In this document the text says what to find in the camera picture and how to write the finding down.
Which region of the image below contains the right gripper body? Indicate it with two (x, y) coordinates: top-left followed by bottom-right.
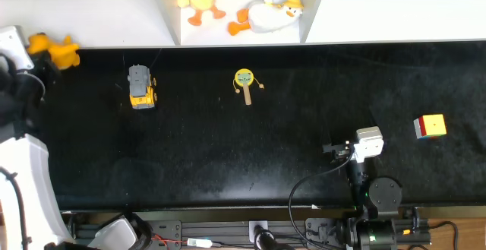
(322, 141), (355, 163)

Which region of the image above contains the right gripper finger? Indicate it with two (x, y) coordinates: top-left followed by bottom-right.
(368, 107), (381, 129)
(320, 120), (335, 146)

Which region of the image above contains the yellow wooden rattle drum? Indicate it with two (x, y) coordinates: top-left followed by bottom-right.
(232, 68), (266, 106)

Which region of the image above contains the grey and yellow toy truck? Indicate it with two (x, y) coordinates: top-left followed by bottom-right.
(127, 64), (159, 110)

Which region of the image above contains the yellow rubber duck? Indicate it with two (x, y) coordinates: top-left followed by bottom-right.
(26, 32), (81, 71)

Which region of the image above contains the many-coloured puzzle cube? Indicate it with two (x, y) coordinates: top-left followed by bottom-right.
(412, 113), (448, 141)

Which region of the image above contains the white shelf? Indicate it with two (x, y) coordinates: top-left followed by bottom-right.
(0, 0), (486, 52)

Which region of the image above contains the white plush duck yellow hat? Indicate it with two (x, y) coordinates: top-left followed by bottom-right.
(226, 0), (305, 37)

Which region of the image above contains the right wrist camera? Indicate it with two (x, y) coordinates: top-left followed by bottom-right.
(352, 125), (385, 164)

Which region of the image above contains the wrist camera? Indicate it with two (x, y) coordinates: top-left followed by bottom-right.
(0, 25), (35, 71)
(352, 125), (385, 164)

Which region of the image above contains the mounting rail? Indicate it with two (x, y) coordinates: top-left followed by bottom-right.
(60, 205), (459, 250)

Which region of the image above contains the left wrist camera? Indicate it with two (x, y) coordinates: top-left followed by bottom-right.
(0, 25), (35, 71)

